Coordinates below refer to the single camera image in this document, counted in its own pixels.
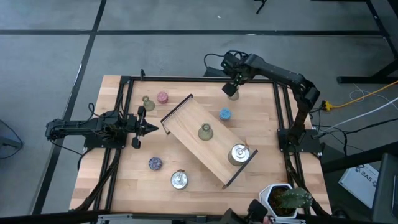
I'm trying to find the grey metal crossbar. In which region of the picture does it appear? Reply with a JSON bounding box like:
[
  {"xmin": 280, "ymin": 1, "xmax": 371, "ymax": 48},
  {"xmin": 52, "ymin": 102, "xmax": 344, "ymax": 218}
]
[{"xmin": 96, "ymin": 213, "xmax": 307, "ymax": 224}]

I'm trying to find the yellow extension cable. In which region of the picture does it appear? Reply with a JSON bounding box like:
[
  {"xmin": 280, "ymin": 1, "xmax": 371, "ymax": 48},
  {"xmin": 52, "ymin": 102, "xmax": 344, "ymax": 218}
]
[{"xmin": 322, "ymin": 80, "xmax": 398, "ymax": 112}]

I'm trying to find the black diagonal bar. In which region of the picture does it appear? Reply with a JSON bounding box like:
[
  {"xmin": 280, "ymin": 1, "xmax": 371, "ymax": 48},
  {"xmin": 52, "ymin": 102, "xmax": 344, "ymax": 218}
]
[{"xmin": 320, "ymin": 141, "xmax": 398, "ymax": 174}]

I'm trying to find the white hexagonal planter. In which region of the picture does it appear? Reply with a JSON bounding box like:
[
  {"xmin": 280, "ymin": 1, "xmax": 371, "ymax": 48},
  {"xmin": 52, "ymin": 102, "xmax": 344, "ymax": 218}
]
[{"xmin": 259, "ymin": 183, "xmax": 300, "ymax": 220}]

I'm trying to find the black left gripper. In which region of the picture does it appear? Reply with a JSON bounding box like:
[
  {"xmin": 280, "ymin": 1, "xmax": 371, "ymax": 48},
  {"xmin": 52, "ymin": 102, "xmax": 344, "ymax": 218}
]
[{"xmin": 127, "ymin": 106, "xmax": 159, "ymax": 150}]

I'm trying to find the black cable bundle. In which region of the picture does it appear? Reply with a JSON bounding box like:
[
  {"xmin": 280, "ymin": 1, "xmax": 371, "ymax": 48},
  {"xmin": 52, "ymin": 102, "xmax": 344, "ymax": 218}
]
[
  {"xmin": 284, "ymin": 152, "xmax": 332, "ymax": 217},
  {"xmin": 73, "ymin": 148, "xmax": 121, "ymax": 213}
]

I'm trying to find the black aluminium table frame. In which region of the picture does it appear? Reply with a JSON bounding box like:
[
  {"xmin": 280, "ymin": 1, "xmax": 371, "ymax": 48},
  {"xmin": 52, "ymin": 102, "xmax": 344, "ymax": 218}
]
[{"xmin": 93, "ymin": 70, "xmax": 315, "ymax": 215}]

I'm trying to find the white floor cable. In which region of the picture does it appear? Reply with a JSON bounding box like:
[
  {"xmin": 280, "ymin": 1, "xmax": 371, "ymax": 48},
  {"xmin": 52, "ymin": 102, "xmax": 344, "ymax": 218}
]
[{"xmin": 329, "ymin": 96, "xmax": 398, "ymax": 131}]

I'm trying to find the light blue patterned candle holder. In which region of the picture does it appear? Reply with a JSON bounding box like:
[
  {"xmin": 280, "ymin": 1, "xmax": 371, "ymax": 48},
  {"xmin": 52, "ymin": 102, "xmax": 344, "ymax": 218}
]
[{"xmin": 218, "ymin": 108, "xmax": 233, "ymax": 122}]

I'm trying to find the black crossbar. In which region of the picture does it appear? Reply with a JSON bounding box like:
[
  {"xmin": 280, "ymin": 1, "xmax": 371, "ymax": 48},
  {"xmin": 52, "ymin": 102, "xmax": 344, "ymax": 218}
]
[{"xmin": 0, "ymin": 210, "xmax": 102, "ymax": 224}]

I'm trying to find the navy floral candle holder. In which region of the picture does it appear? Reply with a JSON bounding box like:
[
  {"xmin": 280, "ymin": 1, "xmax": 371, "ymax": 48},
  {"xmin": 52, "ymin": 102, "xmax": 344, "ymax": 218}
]
[{"xmin": 148, "ymin": 156, "xmax": 163, "ymax": 171}]

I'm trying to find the black tripod leg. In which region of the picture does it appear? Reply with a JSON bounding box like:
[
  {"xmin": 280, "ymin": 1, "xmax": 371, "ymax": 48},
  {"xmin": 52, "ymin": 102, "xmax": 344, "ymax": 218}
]
[{"xmin": 255, "ymin": 0, "xmax": 269, "ymax": 15}]

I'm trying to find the green glass candlestick holder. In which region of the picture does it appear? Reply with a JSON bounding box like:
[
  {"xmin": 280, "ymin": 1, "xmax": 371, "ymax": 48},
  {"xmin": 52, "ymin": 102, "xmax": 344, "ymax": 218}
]
[
  {"xmin": 141, "ymin": 95, "xmax": 156, "ymax": 112},
  {"xmin": 198, "ymin": 123, "xmax": 215, "ymax": 141}
]

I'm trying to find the person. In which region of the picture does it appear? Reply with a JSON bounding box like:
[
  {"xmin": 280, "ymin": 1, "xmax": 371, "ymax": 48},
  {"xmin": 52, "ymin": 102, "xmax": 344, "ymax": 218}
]
[{"xmin": 219, "ymin": 198, "xmax": 272, "ymax": 224}]

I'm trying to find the black case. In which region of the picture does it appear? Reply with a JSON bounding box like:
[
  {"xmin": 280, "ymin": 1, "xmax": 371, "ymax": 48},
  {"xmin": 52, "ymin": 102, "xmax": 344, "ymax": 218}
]
[{"xmin": 371, "ymin": 152, "xmax": 398, "ymax": 224}]

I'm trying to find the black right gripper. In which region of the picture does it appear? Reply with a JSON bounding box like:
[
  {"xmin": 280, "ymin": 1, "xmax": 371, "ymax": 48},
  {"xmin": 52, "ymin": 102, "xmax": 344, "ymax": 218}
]
[{"xmin": 221, "ymin": 50, "xmax": 249, "ymax": 98}]

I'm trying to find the green cactus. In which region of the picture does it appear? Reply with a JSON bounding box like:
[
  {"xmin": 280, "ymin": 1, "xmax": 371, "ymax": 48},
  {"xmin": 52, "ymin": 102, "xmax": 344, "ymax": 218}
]
[{"xmin": 273, "ymin": 187, "xmax": 314, "ymax": 210}]

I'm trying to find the black floor cable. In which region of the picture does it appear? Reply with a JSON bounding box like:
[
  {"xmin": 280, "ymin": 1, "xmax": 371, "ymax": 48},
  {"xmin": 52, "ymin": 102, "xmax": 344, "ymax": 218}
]
[{"xmin": 310, "ymin": 117, "xmax": 398, "ymax": 139}]

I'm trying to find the silver tin candle holder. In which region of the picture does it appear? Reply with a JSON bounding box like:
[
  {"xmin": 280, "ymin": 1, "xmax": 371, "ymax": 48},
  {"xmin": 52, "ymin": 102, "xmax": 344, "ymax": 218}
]
[
  {"xmin": 228, "ymin": 143, "xmax": 251, "ymax": 167},
  {"xmin": 170, "ymin": 169, "xmax": 190, "ymax": 190}
]

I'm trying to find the black desk frame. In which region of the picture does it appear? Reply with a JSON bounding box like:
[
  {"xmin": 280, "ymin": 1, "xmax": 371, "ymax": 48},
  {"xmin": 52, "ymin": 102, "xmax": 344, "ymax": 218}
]
[{"xmin": 337, "ymin": 0, "xmax": 398, "ymax": 85}]

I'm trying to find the white cardboard box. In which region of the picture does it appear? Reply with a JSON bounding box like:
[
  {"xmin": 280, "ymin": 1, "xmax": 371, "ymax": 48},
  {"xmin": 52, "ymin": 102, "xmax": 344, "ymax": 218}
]
[{"xmin": 338, "ymin": 163, "xmax": 379, "ymax": 208}]

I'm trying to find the pink candle holder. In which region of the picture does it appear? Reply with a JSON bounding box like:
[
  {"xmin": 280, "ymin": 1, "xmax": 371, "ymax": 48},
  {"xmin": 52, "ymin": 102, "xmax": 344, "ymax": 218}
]
[{"xmin": 156, "ymin": 91, "xmax": 170, "ymax": 105}]

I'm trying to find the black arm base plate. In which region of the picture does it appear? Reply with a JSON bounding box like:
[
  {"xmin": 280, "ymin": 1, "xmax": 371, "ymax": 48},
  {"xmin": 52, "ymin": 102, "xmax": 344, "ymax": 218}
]
[
  {"xmin": 83, "ymin": 136, "xmax": 128, "ymax": 149},
  {"xmin": 277, "ymin": 128, "xmax": 322, "ymax": 154}
]

